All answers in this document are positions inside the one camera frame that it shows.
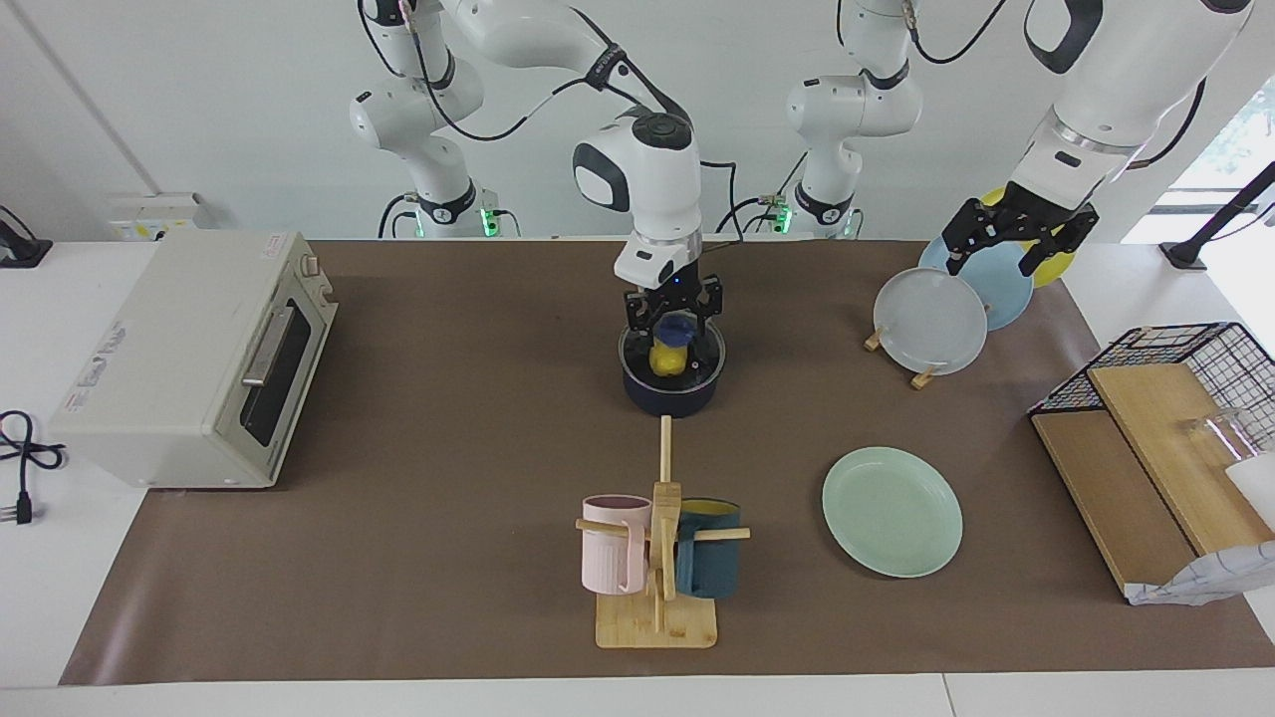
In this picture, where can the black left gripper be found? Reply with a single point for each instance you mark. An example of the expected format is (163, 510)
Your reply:
(1026, 217)

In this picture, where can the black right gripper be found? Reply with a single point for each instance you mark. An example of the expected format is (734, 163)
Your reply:
(673, 294)

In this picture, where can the yellow potato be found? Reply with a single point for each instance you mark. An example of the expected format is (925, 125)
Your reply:
(667, 358)

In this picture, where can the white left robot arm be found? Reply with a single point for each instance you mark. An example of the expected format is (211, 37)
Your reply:
(1116, 80)

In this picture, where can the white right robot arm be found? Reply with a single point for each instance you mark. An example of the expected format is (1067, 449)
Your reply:
(637, 169)

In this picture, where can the light blue plate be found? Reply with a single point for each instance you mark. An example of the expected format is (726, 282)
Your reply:
(1006, 297)

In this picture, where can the yellow plate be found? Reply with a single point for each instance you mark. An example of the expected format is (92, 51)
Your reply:
(1058, 267)

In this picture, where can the grey plate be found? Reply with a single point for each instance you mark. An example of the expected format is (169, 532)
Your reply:
(931, 324)

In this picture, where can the wooden plate rack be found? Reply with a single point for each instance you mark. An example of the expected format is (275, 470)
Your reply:
(923, 378)

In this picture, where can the mint green plate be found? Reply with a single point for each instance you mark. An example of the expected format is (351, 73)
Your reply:
(892, 513)

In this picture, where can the black angled stand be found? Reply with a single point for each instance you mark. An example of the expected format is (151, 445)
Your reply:
(1185, 254)

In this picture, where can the pink mug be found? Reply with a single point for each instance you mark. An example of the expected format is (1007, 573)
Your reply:
(613, 558)

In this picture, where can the wooden shelf boards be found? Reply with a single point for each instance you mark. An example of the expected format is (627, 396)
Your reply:
(1116, 478)

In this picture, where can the dark teal mug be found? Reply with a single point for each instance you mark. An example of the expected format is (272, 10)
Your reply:
(712, 573)

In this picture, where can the brown paper table mat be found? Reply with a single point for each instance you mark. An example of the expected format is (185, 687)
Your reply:
(448, 448)

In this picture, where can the wooden mug tree stand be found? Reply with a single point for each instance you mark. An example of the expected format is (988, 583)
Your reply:
(657, 627)

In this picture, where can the white checked cloth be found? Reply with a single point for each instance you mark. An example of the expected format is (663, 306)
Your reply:
(1205, 578)

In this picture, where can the beige toaster oven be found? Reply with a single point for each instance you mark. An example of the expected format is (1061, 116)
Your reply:
(169, 349)

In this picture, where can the white power box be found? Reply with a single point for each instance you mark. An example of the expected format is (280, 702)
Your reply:
(159, 214)

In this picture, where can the black clamp base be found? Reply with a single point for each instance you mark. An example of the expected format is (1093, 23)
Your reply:
(25, 254)

